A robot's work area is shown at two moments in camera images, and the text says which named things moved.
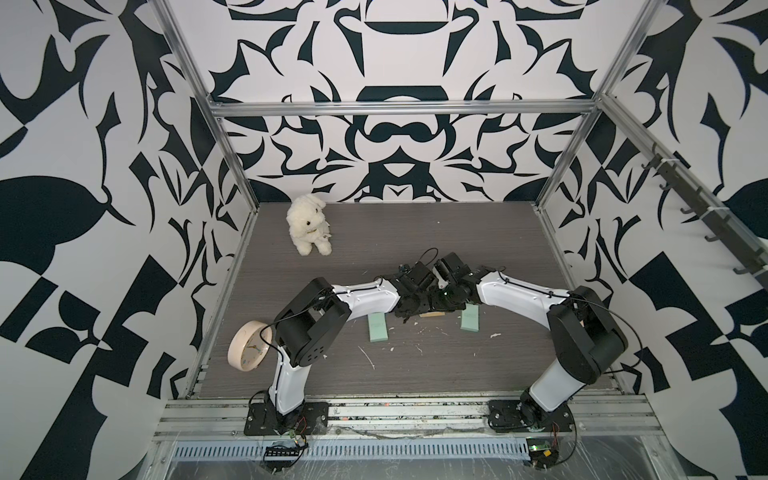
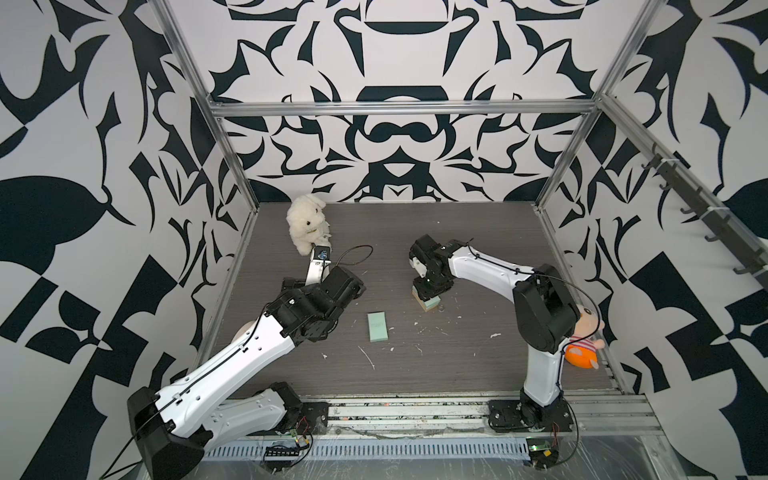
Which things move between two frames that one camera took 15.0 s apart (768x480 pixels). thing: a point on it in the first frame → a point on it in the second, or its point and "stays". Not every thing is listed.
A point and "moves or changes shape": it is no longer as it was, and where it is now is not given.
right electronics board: x=543 y=453 stays
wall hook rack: x=717 y=220 stays
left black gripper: x=422 y=308 → x=298 y=289
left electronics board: x=280 y=450 stays
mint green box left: x=378 y=329 stays
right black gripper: x=453 y=307 → x=424 y=292
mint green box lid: x=471 y=317 moves or changes shape
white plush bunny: x=308 y=226 stays
